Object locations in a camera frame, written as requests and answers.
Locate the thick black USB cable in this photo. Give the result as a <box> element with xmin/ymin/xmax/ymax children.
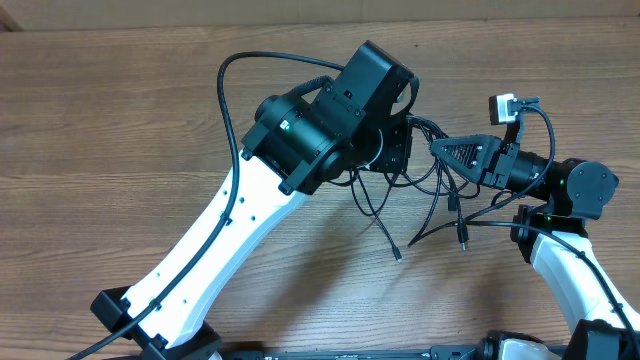
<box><xmin>384</xmin><ymin>114</ymin><xmax>484</xmax><ymax>252</ymax></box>

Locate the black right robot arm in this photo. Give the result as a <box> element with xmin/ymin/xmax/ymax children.
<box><xmin>431</xmin><ymin>135</ymin><xmax>639</xmax><ymax>359</ymax></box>

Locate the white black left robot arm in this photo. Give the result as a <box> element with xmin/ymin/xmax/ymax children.
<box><xmin>91</xmin><ymin>42</ymin><xmax>419</xmax><ymax>359</ymax></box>

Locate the black right camera cable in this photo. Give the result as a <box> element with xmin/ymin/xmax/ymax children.
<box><xmin>464</xmin><ymin>97</ymin><xmax>640</xmax><ymax>360</ymax></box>

